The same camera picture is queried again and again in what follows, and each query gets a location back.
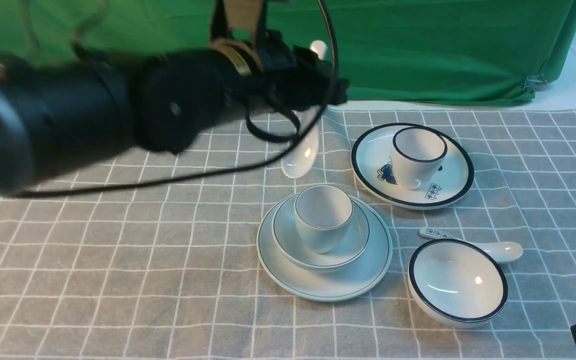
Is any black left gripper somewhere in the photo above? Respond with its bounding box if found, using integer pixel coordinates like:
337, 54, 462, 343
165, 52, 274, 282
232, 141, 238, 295
237, 30, 350, 117

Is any metal binder clip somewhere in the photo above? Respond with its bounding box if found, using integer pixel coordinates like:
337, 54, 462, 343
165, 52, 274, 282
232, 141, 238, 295
522, 73, 549, 92

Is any white black-rimmed cup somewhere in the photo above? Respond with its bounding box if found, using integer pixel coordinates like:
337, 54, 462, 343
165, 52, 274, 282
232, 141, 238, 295
390, 126, 448, 191

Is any white black-rimmed plate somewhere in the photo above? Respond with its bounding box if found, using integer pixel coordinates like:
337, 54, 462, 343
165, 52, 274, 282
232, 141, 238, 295
350, 123, 474, 210

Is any white patterned spoon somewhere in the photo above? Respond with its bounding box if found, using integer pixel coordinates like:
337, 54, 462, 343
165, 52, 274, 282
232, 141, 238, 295
418, 227, 524, 264

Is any grey checked tablecloth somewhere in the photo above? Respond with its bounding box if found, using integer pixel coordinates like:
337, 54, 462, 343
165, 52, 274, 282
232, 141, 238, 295
0, 109, 576, 360

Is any pale blue plate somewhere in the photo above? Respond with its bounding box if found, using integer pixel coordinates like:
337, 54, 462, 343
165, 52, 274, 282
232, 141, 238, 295
256, 195, 394, 302

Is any white black-rimmed bowl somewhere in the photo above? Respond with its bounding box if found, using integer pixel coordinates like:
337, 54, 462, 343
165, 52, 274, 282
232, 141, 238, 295
407, 239, 509, 330

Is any pale blue bowl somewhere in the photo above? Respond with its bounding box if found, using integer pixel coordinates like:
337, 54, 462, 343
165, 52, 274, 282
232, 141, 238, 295
270, 195, 370, 273

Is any pale blue cup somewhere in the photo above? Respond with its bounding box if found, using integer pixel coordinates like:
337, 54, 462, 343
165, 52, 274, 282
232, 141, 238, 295
294, 184, 354, 254

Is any green backdrop cloth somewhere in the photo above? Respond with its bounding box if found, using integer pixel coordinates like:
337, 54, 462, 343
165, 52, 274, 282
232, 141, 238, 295
0, 0, 576, 107

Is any pale blue spoon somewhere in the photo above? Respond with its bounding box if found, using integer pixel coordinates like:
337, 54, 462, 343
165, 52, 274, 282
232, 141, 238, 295
281, 40, 329, 179

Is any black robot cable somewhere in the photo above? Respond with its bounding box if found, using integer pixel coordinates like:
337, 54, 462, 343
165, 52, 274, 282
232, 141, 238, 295
0, 0, 339, 199

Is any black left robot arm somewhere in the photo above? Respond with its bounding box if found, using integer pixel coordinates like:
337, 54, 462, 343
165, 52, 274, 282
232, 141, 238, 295
0, 0, 350, 199

